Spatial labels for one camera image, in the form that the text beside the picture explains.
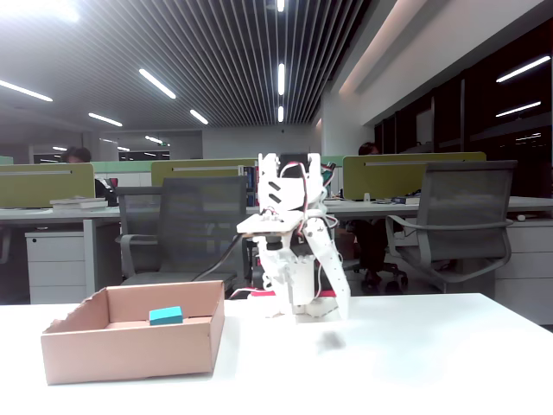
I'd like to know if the brown carton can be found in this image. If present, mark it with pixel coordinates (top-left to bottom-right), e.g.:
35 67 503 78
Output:
336 227 359 260

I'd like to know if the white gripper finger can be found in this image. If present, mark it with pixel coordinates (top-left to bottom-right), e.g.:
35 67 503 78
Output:
302 215 351 321
257 244 299 324

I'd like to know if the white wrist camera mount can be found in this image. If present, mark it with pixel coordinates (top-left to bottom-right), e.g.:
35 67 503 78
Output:
236 209 311 239

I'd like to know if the blue cube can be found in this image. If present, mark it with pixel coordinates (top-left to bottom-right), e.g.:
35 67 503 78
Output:
149 305 184 327

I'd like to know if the seated dark-haired person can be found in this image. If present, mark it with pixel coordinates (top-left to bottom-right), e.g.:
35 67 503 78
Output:
345 141 392 286
60 145 113 204

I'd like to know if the olive desk partition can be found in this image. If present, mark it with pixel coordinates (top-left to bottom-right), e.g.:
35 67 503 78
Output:
0 163 96 209
342 150 488 201
150 158 259 187

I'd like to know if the black chair base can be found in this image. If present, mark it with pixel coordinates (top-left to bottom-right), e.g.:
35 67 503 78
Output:
345 261 410 295

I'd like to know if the teal green bag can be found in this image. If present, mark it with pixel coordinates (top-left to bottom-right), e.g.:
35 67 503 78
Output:
321 162 338 200

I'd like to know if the brown cardboard box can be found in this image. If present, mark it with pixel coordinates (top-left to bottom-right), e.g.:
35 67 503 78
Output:
40 279 226 386

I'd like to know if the row of dark binders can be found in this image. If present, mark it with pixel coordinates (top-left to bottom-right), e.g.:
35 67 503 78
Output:
242 165 260 208

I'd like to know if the light green desk partition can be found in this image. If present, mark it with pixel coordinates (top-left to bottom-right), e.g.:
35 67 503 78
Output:
92 160 153 176

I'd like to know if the gray mesh office chair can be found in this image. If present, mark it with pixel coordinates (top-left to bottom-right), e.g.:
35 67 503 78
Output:
115 185 164 238
385 159 518 295
115 175 259 287

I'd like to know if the white office desk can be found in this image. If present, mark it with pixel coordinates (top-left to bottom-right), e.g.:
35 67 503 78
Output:
245 195 553 278
0 206 123 300

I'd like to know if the white drawer pedestal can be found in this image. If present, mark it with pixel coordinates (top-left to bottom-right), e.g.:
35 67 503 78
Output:
24 231 87 305
494 220 553 325

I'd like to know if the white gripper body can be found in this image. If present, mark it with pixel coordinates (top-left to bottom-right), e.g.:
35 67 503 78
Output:
257 151 327 217

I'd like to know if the bright ceiling light panel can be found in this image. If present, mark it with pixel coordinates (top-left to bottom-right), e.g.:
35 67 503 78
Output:
0 0 81 23

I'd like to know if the red white servo wire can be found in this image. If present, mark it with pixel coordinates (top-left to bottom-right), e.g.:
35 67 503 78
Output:
279 162 315 220

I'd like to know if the stack of books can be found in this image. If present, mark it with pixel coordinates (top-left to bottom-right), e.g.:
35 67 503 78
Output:
49 196 109 213

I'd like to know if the black camera cable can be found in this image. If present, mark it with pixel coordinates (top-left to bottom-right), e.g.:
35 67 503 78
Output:
192 234 243 283

